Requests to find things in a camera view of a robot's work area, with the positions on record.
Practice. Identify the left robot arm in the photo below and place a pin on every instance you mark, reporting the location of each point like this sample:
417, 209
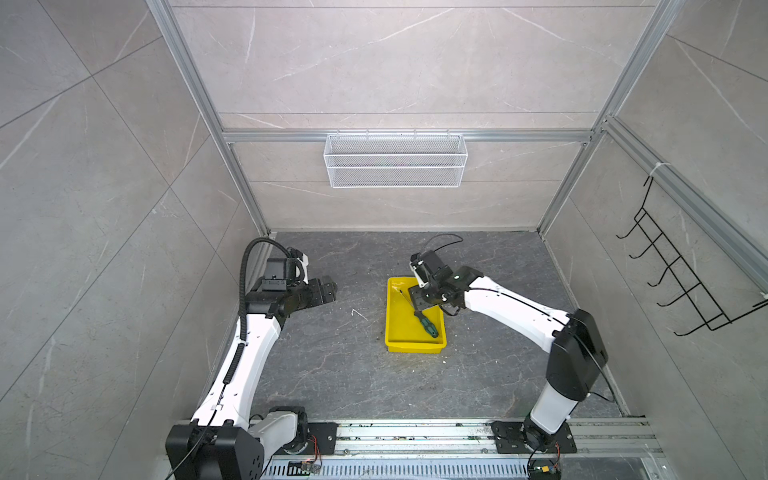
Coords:
223, 439

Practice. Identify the yellow plastic bin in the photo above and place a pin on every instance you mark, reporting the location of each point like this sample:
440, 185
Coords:
404, 331

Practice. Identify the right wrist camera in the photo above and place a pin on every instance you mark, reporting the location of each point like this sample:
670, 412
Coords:
429, 268

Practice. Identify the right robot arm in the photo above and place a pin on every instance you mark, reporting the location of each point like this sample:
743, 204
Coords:
576, 352

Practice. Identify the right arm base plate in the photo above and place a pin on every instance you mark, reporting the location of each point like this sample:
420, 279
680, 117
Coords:
518, 437

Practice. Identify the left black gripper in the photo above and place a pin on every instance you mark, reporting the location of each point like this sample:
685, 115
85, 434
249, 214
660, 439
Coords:
328, 292

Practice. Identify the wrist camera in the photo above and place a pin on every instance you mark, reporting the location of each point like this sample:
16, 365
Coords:
429, 268
283, 273

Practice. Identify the black wire hook rack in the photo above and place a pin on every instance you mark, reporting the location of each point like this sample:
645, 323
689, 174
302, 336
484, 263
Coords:
688, 286

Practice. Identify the white wire mesh basket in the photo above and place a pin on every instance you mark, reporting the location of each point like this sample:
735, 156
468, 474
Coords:
395, 160

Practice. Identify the green handled screwdriver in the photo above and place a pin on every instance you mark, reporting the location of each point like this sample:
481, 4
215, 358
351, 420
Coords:
428, 326

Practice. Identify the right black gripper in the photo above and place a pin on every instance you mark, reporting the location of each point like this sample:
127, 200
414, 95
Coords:
416, 297

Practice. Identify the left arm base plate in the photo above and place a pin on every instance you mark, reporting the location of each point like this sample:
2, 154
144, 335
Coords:
312, 438

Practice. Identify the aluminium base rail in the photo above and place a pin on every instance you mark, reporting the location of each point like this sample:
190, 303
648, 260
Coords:
481, 438

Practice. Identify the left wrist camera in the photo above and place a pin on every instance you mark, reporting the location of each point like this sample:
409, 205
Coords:
283, 273

